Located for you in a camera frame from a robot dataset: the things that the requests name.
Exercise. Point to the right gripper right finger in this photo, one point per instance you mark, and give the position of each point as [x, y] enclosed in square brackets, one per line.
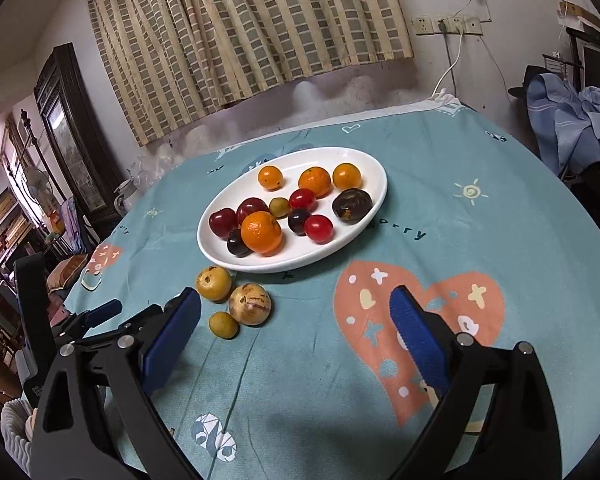
[450, 364]

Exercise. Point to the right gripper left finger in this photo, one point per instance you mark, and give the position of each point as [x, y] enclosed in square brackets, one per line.
[138, 360]

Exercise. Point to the small yellow-green fruit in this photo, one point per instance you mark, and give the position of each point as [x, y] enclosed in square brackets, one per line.
[223, 325]

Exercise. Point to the yellow round fruit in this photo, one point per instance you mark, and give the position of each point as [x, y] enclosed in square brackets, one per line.
[214, 283]

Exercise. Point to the yellow speckled passion fruit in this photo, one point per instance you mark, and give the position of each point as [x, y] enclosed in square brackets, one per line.
[250, 304]

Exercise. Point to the medium orange tangerine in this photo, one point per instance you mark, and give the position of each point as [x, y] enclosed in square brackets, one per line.
[261, 233]

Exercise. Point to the dark purple passion fruit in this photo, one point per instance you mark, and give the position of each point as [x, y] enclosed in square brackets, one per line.
[352, 205]

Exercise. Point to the red cherry tomato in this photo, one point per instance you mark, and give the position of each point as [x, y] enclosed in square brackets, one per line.
[303, 198]
[318, 228]

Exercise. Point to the olive green small fruit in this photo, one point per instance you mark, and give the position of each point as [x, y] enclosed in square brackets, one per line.
[279, 207]

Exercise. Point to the dark purple plum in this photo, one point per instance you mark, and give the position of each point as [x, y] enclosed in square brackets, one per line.
[296, 220]

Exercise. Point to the small orange kumquat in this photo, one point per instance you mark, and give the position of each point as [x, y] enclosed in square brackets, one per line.
[270, 178]

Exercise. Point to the large red plum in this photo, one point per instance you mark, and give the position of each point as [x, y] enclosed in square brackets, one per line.
[250, 206]

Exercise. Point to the person's left hand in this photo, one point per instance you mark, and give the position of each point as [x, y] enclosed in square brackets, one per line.
[29, 425]

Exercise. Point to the teal patterned tablecloth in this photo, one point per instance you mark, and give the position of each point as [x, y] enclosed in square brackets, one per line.
[476, 227]

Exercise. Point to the white oval plate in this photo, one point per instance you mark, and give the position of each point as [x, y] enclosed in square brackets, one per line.
[296, 251]

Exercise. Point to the small glossy orange fruit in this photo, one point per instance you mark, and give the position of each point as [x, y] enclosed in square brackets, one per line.
[346, 176]

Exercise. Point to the dark framed picture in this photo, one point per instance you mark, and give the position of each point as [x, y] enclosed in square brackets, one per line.
[77, 141]

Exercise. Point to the small orange tangerine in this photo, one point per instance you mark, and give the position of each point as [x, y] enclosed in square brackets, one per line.
[317, 180]

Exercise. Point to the blue cloth pile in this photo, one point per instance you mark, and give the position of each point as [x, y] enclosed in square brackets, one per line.
[566, 123]

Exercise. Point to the checkered beige curtain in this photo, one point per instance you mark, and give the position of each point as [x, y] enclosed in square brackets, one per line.
[173, 62]

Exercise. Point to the white wall socket strip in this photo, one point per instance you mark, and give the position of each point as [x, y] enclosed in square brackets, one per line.
[425, 25]

